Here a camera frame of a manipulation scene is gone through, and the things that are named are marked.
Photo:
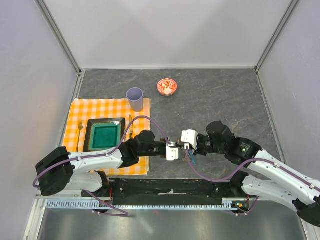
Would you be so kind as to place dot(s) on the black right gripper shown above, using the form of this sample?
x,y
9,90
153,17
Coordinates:
x,y
197,151

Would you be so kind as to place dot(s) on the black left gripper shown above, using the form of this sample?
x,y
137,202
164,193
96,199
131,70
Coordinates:
x,y
178,145

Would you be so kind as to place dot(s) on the blue keyring handle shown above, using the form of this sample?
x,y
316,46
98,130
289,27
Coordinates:
x,y
192,158

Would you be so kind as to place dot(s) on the metal chain keyring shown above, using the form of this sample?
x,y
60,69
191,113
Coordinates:
x,y
183,155

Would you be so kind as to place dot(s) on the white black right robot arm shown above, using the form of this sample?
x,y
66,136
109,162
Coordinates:
x,y
259,173

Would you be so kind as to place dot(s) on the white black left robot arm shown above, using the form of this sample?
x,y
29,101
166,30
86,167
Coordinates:
x,y
63,170

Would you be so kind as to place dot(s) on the red patterned ceramic bowl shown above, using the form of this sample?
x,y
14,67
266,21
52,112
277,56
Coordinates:
x,y
167,87

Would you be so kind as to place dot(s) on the lilac plastic cup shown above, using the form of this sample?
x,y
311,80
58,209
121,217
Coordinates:
x,y
135,97

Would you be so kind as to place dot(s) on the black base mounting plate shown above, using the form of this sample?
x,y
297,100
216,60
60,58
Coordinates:
x,y
125,187

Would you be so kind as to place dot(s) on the black teal square plate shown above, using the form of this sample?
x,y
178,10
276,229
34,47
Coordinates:
x,y
103,133

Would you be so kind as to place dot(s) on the silver fork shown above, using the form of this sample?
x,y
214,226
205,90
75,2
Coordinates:
x,y
80,128

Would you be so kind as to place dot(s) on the orange checkered cloth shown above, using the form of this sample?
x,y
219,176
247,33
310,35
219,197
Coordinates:
x,y
87,109

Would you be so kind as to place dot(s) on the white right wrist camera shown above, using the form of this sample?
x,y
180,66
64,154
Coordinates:
x,y
189,139

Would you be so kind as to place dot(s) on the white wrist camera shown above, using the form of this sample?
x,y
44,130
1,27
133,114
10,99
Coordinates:
x,y
189,139
172,151

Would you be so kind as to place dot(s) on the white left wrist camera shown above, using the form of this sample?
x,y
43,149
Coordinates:
x,y
172,151

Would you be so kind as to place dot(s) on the black handled knife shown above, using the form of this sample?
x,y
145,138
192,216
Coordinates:
x,y
131,128

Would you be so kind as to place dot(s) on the grey cable duct rail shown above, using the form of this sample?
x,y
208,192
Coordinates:
x,y
92,204

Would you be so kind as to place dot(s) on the aluminium corner frame post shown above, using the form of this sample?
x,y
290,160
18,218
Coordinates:
x,y
276,34

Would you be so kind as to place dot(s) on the left aluminium frame post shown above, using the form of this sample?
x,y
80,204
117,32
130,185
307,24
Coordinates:
x,y
58,34

